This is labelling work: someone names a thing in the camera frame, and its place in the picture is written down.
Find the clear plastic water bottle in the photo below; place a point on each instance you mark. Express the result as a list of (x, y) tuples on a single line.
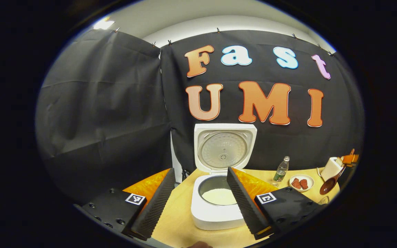
[(281, 172)]

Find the long ceiling light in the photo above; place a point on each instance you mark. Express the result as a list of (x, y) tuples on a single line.
[(103, 24)]

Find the red meat piece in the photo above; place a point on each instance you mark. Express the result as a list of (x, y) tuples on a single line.
[(304, 184), (296, 183)]

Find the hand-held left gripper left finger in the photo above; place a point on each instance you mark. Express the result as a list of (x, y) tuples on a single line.
[(159, 206)]

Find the brown wooden spoon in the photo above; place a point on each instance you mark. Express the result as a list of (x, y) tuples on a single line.
[(327, 187)]

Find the white toaster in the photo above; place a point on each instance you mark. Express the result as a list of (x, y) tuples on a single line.
[(328, 167)]

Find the black backdrop cloth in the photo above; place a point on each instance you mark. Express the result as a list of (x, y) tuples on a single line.
[(98, 113)]

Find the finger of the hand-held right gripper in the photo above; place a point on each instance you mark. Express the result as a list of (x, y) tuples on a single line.
[(350, 159)]

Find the white round plate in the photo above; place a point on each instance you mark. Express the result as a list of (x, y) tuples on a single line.
[(310, 179)]

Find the toasted bread slice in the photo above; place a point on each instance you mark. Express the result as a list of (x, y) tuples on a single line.
[(339, 161)]

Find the white rice cooker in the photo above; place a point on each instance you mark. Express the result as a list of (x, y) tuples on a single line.
[(212, 218)]

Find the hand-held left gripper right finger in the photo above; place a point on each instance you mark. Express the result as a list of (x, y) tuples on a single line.
[(245, 206)]

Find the pile of white rice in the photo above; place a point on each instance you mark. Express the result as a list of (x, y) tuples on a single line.
[(219, 197)]

